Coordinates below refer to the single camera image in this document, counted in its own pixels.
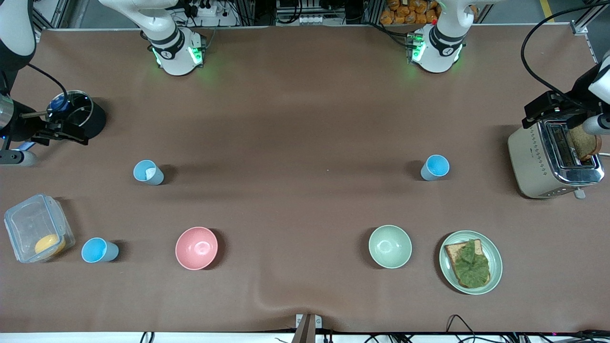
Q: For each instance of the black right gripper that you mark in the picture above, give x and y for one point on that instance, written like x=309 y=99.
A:
x=25 y=129

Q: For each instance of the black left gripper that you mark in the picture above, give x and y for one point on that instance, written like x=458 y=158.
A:
x=578 y=89

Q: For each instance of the light blue plastic cup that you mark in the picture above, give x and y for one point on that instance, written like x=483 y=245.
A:
x=435 y=167
x=148 y=172
x=97 y=250

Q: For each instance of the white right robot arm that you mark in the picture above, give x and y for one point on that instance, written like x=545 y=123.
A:
x=174 y=57

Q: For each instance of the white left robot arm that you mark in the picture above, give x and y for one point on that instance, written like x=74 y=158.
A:
x=438 y=57

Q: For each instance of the glass lid with blue knob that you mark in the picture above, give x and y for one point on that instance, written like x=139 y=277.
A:
x=76 y=107

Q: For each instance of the brown bread slice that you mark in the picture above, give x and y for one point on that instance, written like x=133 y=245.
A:
x=585 y=143

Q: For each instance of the cream and chrome toaster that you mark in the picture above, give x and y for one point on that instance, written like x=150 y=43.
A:
x=533 y=162

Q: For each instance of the clear plastic food container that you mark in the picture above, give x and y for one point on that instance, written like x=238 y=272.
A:
x=33 y=224

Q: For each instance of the yellow round food piece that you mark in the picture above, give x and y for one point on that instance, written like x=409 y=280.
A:
x=49 y=245

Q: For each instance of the pale green plate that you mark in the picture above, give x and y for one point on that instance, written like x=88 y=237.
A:
x=495 y=267

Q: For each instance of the toast slice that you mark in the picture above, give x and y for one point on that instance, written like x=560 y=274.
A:
x=452 y=251

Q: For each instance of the green lettuce leaf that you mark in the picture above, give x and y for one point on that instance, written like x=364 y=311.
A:
x=472 y=267

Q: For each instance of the pink bowl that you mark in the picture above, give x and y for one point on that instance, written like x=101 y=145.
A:
x=196 y=248

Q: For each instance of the bag of orange buns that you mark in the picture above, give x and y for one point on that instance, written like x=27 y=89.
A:
x=405 y=13

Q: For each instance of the white power strip with plugs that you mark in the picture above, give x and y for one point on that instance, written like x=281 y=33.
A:
x=205 y=9

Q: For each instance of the pale green bowl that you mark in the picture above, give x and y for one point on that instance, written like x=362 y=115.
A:
x=390 y=247

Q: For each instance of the brown table mat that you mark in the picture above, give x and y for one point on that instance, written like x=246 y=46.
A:
x=305 y=119

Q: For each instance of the white socket strip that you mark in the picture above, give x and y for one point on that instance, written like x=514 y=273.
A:
x=312 y=20

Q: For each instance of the aluminium corner bracket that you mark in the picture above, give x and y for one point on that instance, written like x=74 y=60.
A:
x=580 y=27

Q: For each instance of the metal table clamp bracket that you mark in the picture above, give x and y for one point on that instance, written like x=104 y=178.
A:
x=309 y=329

